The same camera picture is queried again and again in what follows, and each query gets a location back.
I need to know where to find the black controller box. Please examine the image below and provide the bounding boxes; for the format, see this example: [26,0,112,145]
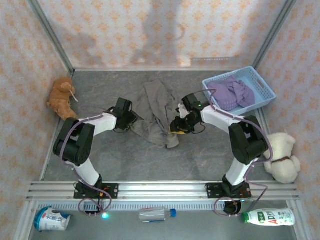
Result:
[223,199,244,216]
[83,202,111,220]

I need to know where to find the white slotted cable duct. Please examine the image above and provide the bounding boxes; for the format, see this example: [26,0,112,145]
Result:
[37,201,247,211]

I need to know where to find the aluminium mounting rail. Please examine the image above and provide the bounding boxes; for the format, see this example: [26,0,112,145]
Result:
[26,181,300,201]

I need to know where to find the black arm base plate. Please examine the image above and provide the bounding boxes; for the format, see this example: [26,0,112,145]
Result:
[73,182,119,200]
[204,182,252,200]

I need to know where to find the white plush toy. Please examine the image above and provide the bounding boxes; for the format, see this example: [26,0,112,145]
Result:
[262,132,302,185]

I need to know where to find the white bottle with green cap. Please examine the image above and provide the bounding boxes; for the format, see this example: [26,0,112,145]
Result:
[241,207,296,227]

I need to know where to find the grey garment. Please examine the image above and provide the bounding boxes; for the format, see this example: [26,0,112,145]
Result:
[129,77,181,150]

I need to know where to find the brown plush toy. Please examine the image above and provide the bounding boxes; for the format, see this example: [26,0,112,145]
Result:
[46,77,80,121]

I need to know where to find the blue plastic basket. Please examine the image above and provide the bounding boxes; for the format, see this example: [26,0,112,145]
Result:
[201,66,277,116]

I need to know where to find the purple t-shirt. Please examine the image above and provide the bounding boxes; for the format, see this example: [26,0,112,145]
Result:
[207,76,256,112]

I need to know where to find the aluminium frame post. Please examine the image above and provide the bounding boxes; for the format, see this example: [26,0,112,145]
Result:
[26,0,76,77]
[252,0,298,68]

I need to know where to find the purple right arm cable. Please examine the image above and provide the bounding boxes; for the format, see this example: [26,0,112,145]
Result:
[197,89,269,217]

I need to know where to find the clear bottle with blue cap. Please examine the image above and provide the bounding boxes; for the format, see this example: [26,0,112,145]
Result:
[138,208,178,223]

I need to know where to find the white blue yogurt cup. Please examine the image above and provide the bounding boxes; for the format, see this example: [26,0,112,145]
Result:
[34,206,72,233]

